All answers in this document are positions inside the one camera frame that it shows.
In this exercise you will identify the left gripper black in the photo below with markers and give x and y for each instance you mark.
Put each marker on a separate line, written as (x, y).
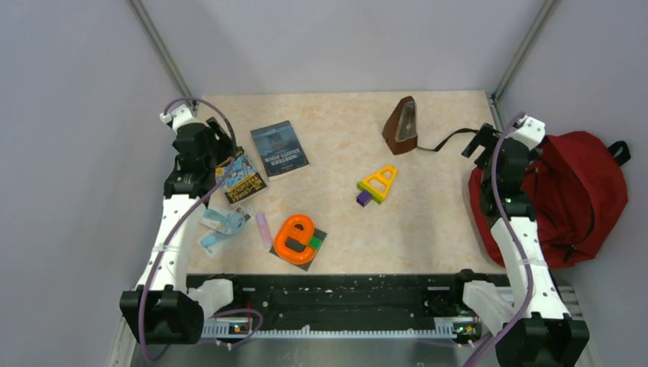
(223, 151)

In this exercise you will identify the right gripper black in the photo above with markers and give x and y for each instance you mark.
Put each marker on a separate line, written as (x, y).
(487, 138)

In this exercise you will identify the colourful illustrated children's book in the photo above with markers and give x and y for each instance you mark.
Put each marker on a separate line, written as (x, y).
(244, 180)

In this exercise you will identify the red backpack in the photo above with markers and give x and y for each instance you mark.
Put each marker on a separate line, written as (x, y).
(578, 190)

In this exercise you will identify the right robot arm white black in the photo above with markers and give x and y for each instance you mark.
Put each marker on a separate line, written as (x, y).
(536, 327)

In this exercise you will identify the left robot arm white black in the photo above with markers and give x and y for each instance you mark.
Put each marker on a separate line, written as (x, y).
(161, 309)

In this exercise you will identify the light blue blister pack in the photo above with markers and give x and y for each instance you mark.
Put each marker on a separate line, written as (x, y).
(226, 221)

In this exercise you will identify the dark blue paperback book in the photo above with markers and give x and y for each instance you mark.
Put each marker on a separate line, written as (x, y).
(279, 149)

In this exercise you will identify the brown wooden metronome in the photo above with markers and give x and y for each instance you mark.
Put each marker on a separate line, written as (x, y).
(399, 131)

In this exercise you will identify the pink eraser stick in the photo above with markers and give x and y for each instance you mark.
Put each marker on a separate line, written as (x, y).
(264, 231)

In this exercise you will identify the orange plastic letter toy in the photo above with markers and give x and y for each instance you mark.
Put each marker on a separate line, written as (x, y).
(299, 227)

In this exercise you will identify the purple toy block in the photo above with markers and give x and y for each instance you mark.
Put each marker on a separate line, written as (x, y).
(364, 198)

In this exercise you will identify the green toy block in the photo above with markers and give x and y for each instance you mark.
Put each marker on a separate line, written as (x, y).
(315, 243)

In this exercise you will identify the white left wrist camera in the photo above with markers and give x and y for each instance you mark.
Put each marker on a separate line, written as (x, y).
(179, 117)

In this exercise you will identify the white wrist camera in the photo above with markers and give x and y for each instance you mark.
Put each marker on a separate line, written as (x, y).
(528, 131)
(179, 117)

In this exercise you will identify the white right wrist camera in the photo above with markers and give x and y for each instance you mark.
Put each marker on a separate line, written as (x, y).
(528, 131)

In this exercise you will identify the yellow triangular toy frame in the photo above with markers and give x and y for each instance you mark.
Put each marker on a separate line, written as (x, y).
(379, 183)

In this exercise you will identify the aluminium frame post right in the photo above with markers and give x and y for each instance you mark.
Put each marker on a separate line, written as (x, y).
(534, 31)

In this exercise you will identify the aluminium frame post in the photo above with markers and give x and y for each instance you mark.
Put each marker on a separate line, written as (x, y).
(159, 47)
(534, 31)

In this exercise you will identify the aluminium frame post left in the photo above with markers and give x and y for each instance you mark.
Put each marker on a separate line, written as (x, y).
(159, 47)

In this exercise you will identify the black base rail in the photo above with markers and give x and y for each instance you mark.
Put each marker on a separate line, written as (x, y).
(346, 306)

